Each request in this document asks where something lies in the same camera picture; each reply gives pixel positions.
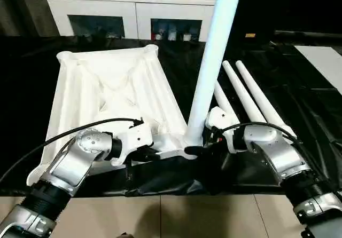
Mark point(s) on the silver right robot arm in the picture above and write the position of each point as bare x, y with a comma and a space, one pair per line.
280, 158

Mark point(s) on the black mat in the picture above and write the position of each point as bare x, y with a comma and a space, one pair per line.
26, 88

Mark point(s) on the grey curtain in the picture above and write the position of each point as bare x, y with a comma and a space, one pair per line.
24, 8

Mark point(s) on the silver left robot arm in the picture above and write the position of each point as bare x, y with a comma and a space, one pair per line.
69, 163

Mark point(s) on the white plastic table leg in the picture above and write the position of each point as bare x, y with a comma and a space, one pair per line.
213, 62
243, 91
262, 96
224, 102

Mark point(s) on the white plastic table top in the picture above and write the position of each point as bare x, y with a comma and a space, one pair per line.
107, 88

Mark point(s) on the white cabinet with glass doors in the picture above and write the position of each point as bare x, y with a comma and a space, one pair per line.
107, 6

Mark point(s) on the small yellow tag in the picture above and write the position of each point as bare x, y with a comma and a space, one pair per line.
250, 35

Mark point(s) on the black bar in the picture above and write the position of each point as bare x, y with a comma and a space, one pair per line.
310, 34

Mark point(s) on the white board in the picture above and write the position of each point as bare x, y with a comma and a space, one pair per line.
320, 62

